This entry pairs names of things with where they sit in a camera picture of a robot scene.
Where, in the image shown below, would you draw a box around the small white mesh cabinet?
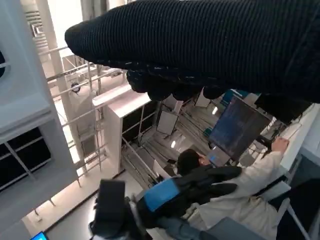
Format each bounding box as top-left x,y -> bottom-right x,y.
92,88 -> 162,176

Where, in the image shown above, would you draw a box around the person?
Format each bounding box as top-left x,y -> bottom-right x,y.
154,136 -> 291,240

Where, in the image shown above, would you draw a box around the dark computer monitor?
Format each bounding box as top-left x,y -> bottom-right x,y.
208,94 -> 272,162

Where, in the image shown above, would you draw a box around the white desk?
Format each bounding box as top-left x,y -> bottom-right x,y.
279,102 -> 320,176

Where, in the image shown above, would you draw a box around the white louvred air vent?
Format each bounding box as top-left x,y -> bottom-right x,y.
24,9 -> 49,51

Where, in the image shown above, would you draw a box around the large white mesh cabinet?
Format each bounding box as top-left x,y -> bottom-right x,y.
0,0 -> 78,193

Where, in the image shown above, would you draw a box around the blue lit screen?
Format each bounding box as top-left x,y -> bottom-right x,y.
29,231 -> 49,240

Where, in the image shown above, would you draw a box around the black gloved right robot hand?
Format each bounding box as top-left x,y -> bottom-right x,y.
64,0 -> 320,125

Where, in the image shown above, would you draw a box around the white metal frame rack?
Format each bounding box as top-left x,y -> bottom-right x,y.
44,44 -> 126,188

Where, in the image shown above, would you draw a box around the white square ceiling panel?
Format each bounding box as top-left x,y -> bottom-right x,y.
156,109 -> 180,136
194,91 -> 209,108

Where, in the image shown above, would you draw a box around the open laptop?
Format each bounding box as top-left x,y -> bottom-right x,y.
206,146 -> 235,168

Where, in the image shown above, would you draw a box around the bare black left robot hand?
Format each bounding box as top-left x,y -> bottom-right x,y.
136,165 -> 243,229

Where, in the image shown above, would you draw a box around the grey office chair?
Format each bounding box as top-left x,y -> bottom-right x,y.
207,174 -> 316,240

